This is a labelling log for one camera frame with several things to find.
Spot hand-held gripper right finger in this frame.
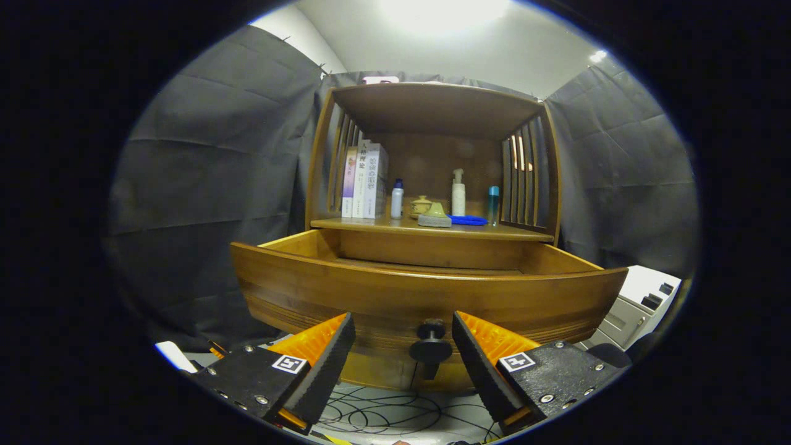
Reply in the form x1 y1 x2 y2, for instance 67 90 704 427
452 311 632 437

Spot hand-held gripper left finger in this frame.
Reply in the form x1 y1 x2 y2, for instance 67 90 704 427
192 312 357 434

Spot black drawer knob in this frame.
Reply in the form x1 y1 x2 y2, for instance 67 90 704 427
409 318 453 363

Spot brown wooden drawer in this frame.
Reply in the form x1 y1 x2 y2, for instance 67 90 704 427
230 229 629 365

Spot wooden countertop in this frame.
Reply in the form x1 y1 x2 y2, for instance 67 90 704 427
310 213 555 243

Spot white filing cabinet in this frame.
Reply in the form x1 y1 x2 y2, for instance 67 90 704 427
581 266 682 353

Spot brown wooden cabinet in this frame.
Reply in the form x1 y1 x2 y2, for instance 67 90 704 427
305 82 563 393

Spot black fabric object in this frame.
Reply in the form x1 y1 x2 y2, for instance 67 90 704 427
584 342 634 370

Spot white rounded object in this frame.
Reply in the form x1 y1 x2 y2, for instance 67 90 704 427
154 341 198 373

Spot white pump bottle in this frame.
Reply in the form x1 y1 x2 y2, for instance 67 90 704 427
450 168 467 217

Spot pink purple book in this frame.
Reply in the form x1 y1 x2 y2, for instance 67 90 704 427
342 146 359 218

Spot white patterned book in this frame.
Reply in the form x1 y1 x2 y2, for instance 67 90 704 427
363 143 389 219

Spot large ceiling light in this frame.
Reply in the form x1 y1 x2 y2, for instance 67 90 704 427
377 0 514 35

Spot black floor cables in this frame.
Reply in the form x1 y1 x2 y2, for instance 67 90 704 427
312 383 504 445

